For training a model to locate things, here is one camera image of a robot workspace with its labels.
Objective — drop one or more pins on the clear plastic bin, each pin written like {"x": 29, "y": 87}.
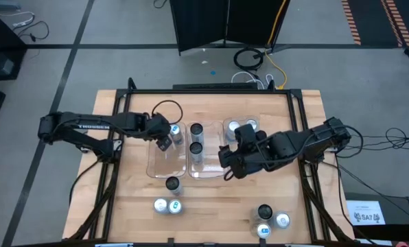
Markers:
{"x": 166, "y": 164}
{"x": 242, "y": 120}
{"x": 208, "y": 171}

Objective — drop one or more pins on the black cabinet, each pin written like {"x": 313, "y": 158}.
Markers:
{"x": 2, "y": 41}

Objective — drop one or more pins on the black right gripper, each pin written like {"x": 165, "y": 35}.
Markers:
{"x": 252, "y": 154}

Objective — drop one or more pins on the black folding divider panel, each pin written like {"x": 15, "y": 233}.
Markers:
{"x": 197, "y": 20}

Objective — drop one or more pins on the black power strip bar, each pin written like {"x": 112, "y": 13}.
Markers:
{"x": 214, "y": 86}

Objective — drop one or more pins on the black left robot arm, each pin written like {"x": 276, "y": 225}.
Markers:
{"x": 88, "y": 123}

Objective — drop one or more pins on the black orange striped floor mat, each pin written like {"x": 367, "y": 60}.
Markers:
{"x": 372, "y": 20}

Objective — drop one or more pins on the white paper sign SA7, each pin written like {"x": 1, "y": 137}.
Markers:
{"x": 365, "y": 212}

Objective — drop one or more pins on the Red Bull sugarfree can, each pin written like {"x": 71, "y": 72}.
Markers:
{"x": 174, "y": 129}
{"x": 174, "y": 206}
{"x": 263, "y": 230}

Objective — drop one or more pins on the black aluminium table frame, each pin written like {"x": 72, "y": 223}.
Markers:
{"x": 225, "y": 91}

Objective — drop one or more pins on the black cart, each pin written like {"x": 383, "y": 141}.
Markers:
{"x": 398, "y": 212}

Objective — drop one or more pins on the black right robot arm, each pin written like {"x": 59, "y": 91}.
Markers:
{"x": 314, "y": 140}

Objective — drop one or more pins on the Celsius Arctic Vibe can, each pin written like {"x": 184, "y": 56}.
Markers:
{"x": 196, "y": 148}
{"x": 264, "y": 211}
{"x": 196, "y": 129}
{"x": 172, "y": 183}

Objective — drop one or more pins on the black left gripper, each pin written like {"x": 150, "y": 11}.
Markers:
{"x": 158, "y": 125}

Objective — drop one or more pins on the Spindrift blue white can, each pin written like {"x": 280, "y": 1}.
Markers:
{"x": 252, "y": 123}
{"x": 160, "y": 205}
{"x": 232, "y": 125}
{"x": 282, "y": 220}

